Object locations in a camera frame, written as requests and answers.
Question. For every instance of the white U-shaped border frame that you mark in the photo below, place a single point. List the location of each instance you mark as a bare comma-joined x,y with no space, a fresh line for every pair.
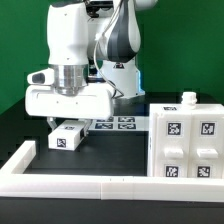
15,182

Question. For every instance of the white cabinet body box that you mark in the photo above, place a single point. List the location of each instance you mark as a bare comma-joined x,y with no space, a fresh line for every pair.
188,105

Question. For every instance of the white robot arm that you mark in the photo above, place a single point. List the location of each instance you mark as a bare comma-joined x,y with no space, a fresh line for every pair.
80,33

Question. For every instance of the white marker sheet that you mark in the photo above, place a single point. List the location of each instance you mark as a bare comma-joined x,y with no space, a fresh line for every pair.
121,123

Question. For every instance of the small white cabinet top block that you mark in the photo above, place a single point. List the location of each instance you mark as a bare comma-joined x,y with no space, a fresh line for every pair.
67,136

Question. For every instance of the white cabinet door panel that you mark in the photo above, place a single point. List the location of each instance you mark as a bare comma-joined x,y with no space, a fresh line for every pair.
172,145
206,156

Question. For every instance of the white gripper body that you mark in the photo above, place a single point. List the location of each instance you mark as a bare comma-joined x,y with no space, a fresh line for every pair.
93,101

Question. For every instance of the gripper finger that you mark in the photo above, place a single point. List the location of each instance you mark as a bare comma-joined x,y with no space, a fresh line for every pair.
52,123
87,124

